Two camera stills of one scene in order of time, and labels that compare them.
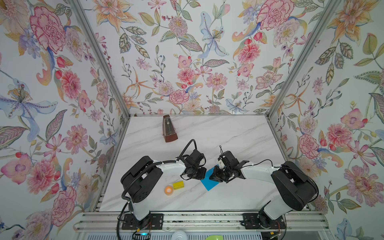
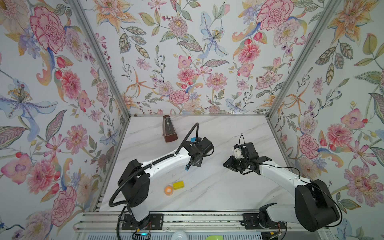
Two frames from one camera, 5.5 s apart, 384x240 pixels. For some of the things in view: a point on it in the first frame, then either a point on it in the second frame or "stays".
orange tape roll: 168,190 stays
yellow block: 178,185 stays
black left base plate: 154,221 stays
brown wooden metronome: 168,130 stays
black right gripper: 215,176 -> 231,160
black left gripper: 202,174 -> 199,163
